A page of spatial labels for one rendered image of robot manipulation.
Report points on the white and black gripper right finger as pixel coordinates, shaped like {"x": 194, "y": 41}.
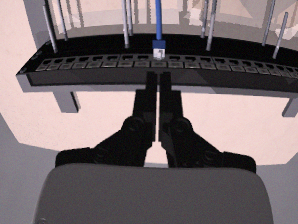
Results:
{"x": 178, "y": 138}

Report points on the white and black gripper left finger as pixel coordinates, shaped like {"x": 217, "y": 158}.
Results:
{"x": 123, "y": 148}

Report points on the dark blue cable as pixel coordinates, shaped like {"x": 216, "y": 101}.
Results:
{"x": 158, "y": 19}

